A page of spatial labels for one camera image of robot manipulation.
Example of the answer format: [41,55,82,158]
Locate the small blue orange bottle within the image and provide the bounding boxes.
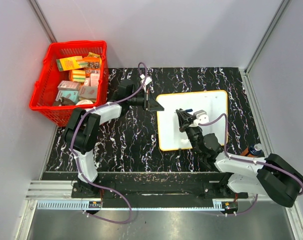
[240,143,263,158]

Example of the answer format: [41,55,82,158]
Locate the grey pink box in basket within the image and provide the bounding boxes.
[57,80,81,91]

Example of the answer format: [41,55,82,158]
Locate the yellow green box in basket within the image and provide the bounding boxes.
[56,56,85,72]

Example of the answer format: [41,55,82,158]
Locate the red plastic shopping basket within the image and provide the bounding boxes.
[29,40,109,127]

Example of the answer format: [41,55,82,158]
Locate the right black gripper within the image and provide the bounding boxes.
[177,109,203,155]

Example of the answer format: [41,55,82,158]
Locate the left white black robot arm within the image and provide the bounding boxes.
[63,77,164,198]

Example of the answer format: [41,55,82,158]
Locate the striped yellow orange sponge pack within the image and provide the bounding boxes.
[68,69,86,83]

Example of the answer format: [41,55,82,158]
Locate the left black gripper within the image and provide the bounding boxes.
[128,90,164,112]

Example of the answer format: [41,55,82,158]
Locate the brown pink box in basket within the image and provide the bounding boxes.
[78,85,98,100]

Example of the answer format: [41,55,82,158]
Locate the white round lid in basket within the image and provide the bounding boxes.
[76,99,93,106]

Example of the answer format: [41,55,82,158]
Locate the white board with orange frame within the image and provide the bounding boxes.
[156,90,228,152]

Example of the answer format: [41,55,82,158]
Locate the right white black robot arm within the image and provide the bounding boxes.
[175,109,303,208]

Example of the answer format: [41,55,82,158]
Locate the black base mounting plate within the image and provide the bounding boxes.
[70,171,240,210]

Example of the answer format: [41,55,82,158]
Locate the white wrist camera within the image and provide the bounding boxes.
[140,74,152,89]
[193,110,209,127]

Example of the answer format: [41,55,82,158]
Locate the orange snack packet in basket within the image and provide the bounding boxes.
[82,52,102,69]

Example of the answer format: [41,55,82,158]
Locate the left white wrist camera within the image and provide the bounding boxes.
[140,74,152,89]

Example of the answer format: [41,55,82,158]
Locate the teal box in basket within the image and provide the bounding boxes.
[55,90,79,103]

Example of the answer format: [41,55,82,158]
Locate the grey slotted cable duct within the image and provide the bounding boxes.
[37,200,102,211]

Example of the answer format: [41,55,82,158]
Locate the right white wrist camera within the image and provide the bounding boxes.
[193,110,209,127]

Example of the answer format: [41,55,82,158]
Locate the pink white box in basket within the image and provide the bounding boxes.
[90,72,100,88]

